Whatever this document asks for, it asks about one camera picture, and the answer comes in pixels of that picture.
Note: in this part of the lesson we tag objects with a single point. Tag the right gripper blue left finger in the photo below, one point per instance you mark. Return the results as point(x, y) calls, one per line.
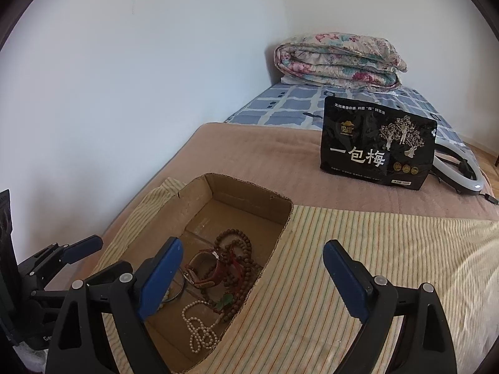
point(155, 275)

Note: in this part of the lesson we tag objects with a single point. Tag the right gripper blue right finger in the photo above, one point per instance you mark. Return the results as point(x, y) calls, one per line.
point(350, 278)

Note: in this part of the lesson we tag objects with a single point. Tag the black thin bangle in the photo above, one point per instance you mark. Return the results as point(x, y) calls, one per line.
point(175, 289)

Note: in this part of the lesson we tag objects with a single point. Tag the brown leather watch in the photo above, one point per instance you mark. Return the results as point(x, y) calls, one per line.
point(204, 270)

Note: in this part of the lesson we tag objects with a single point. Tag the yellow striped towel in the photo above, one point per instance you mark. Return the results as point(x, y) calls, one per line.
point(411, 328)

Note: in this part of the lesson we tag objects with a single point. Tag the open cardboard box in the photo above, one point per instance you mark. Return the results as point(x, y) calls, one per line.
point(222, 298)

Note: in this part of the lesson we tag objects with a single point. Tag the pink brown blanket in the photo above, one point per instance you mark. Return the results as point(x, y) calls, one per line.
point(292, 163)

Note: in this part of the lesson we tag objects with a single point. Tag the black snack bag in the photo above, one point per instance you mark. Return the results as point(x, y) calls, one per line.
point(376, 143)

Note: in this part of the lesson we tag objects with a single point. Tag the blue checked bed sheet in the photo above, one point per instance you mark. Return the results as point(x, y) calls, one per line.
point(302, 106)

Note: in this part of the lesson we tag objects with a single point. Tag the folded floral quilt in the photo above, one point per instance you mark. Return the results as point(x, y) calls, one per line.
point(340, 59)

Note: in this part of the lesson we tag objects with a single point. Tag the white ring light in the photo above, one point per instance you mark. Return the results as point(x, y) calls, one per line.
point(457, 168)

